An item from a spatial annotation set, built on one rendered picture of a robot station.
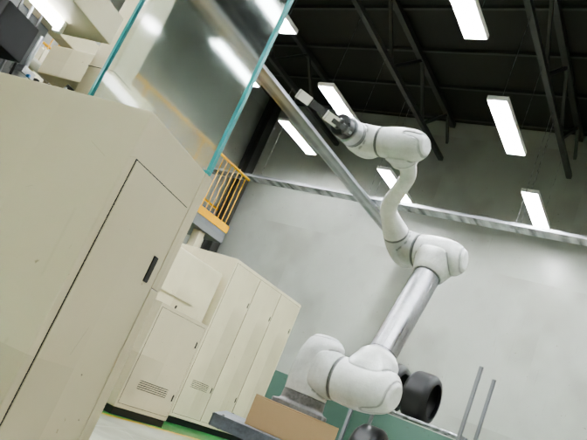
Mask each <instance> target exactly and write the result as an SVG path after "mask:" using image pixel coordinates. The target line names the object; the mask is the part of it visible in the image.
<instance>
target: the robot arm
mask: <svg viewBox="0 0 587 440"><path fill-rule="evenodd" d="M295 98H297V99H298V100H300V101H301V102H303V103H304V106H305V105H307V106H310V107H312V108H313V109H314V110H315V111H316V112H318V113H319V114H321V117H322V118H323V119H324V120H325V121H326V122H327V123H328V124H330V129H331V132H332V133H333V134H334V135H335V136H336V138H338V139H339V140H340V141H341V142H342V143H343V144H344V145H346V147H347V148H348V149H349V150H350V151H351V152H352V153H354V154H355V155H358V156H360V157H362V158H364V159H374V158H376V157H383V158H385V160H386V161H387V162H389V163H390V164H391V166H392V167H393V168H395V169H399V170H400V176H399V177H398V179H397V180H396V182H395V183H394V184H393V186H392V187H391V188H390V190H389V191H388V193H387V194H386V195H385V197H384V198H383V200H382V203H381V207H380V216H381V222H382V228H383V239H384V243H385V246H386V249H387V251H388V253H389V254H390V257H391V258H392V260H393V261H394V262H395V263H396V264H397V265H399V266H400V267H402V268H411V267H413V273H412V274H411V277H410V278H409V280H408V282H407V284H406V285H405V287H404V289H403V290H402V292H401V293H400V295H399V297H398V299H397V301H396V303H395V304H394V306H393V307H392V308H391V310H390V312H389V314H388V316H387V318H386V319H385V321H384V323H383V324H382V326H381V327H380V329H379V331H378V332H377V334H376V337H375V338H374V340H373V341H372V342H371V344H370V345H368V346H364V347H361V348H360V349H359V350H358V351H356V352H355V353H354V354H352V355H351V356H350V357H346V356H345V350H344V347H343V345H342V344H341V343H340V341H339V340H337V339H335V338H333V337H330V336H327V335H324V334H315V335H314V336H311V337H310V338H309V339H308V340H307V341H306V342H305V343H304V344H303V346H302V347H301V348H300V351H299V352H298V353H297V355H296V357H295V359H294V361H293V365H292V367H291V369H290V372H289V375H288V377H287V382H286V385H285V387H284V389H283V391H282V393H281V395H280V396H274V395H273V396H272V399H271V400H273V401H275V402H278V403H280V404H283V405H285V406H287V407H289V408H291V409H295V410H297V411H299V412H301V413H303V414H306V415H308V416H311V417H313V418H316V419H318V420H320V421H323V422H324V423H325V422H326V421H327V418H325V417H324V416H323V414H322V413H323V410H324V408H325V404H326V402H327V400H332V401H334V402H337V403H339V404H341V405H342V406H345V407H347V408H349V409H353V410H356V411H359V412H362V413H365V414H371V415H384V414H388V413H390V412H391V411H393V410H394V409H395V408H396V407H397V405H398V404H399V403H400V400H401V397H402V393H403V390H402V389H403V386H402V382H401V380H400V378H399V376H398V375H397V373H398V365H397V357H398V355H399V354H400V352H401V350H402V348H403V346H404V344H405V342H406V341H407V339H408V338H409V336H410V334H411V331H412V330H413V328H414V326H415V325H416V323H417V322H418V319H419V317H420V315H421V314H422V312H423V311H424V309H425V307H426V305H427V304H428V302H429V300H430V298H431V296H432V295H433V293H434V291H435V289H436V288H437V286H438V285H441V284H443V283H444V282H445V281H446V280H448V279H449V278H450V277H456V276H459V275H460V274H462V273H463V272H464V271H465V270H466V268H467V265H468V252H467V250H466V249H465V248H464V247H463V246H462V245H460V244H458V243H456V242H454V241H452V240H451V239H447V238H443V237H436V236H432V235H422V234H418V233H416V232H413V231H410V230H408V228H407V226H406V224H405V223H404V221H403V219H402V218H401V217H400V216H399V214H398V212H397V207H398V205H399V204H400V203H401V201H402V200H403V198H404V197H405V195H406V194H407V192H408V191H409V189H410V188H411V186H412V184H413V183H414V182H415V179H416V176H417V164H418V162H419V161H422V160H423V159H424V158H425V157H427V156H428V154H429V153H430V151H431V141H430V139H429V138H428V136H427V135H426V134H425V133H423V132H421V131H419V130H417V129H414V128H408V127H378V126H373V125H370V124H367V123H365V124H363V123H361V122H360V121H359V120H357V119H356V118H354V117H351V116H348V115H346V114H344V113H341V114H336V113H333V112H332V111H331V110H329V109H328V108H327V109H326V108H325V107H323V106H322V105H321V104H319V103H318V102H317V101H315V100H314V99H313V97H311V96H310V95H309V94H307V93H306V92H304V91H303V90H301V89H300V90H299V91H298V92H297V94H296V95H295Z"/></svg>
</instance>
